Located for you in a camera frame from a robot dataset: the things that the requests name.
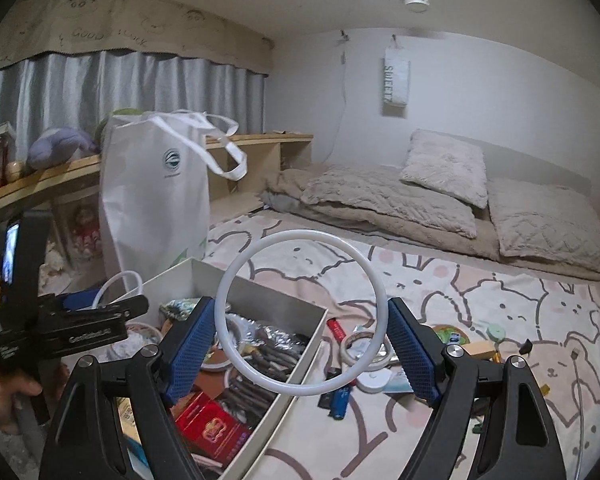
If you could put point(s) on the small black box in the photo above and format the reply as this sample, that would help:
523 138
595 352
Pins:
526 346

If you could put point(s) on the purple plush toy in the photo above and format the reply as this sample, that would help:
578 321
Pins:
60 147

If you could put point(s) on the red lighter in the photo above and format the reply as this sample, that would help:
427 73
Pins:
337 330

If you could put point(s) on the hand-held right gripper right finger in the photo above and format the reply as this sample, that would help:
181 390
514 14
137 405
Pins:
412 355

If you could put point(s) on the fluffy beige pillow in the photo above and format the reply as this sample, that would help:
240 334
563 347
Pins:
445 165

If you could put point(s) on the bunny printed bedsheet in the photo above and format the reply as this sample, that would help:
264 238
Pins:
480 310

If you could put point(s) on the beige blanket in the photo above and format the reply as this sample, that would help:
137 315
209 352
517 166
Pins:
485 246

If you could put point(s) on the round ceiling light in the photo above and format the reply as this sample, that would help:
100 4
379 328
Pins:
417 2

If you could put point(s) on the wet wipes packet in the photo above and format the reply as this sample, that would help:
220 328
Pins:
397 386

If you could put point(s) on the white round device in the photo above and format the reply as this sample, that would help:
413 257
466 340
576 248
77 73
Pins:
375 381

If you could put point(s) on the beige printed curtain valance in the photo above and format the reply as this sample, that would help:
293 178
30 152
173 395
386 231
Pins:
130 25

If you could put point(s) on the brown hair claw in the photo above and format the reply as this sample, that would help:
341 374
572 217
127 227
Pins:
260 375

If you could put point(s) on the woven patterned pouch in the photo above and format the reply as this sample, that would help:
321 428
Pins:
180 307

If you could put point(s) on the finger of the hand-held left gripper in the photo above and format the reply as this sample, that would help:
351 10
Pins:
110 307
77 300

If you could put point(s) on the grey curtain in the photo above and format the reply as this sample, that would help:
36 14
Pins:
130 85

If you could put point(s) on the blue lighter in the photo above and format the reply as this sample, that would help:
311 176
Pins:
340 405

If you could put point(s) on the white storage box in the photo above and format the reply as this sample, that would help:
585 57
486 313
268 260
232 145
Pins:
215 272

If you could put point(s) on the white tote bag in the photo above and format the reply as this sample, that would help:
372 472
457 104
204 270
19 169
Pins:
155 200

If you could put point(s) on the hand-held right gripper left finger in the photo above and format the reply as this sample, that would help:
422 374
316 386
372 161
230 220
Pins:
192 345

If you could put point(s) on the red dressed doll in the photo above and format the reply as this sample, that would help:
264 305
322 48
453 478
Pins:
85 232

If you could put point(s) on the silver foil packet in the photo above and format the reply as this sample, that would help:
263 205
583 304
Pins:
280 336

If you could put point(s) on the large clear tape roll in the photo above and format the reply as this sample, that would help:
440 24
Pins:
347 352

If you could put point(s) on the person's left hand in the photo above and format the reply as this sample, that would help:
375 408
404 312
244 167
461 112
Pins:
2 395

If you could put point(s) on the hanging white paper bag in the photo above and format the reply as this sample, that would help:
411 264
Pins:
396 82

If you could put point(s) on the metal back scratcher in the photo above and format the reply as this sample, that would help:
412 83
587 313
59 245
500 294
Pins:
581 410

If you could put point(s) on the round green printed coaster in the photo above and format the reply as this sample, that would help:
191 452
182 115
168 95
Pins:
450 335

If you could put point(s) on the wooden bedside shelf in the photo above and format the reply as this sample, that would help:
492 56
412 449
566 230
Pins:
260 150

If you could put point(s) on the green plush toy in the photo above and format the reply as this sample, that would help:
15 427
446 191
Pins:
115 117

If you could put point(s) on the thin white hoop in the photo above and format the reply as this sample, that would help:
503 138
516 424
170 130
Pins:
114 278

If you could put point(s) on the green tape measure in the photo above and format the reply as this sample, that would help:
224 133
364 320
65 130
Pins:
495 331

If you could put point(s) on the red box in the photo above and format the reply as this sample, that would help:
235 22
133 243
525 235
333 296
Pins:
210 425

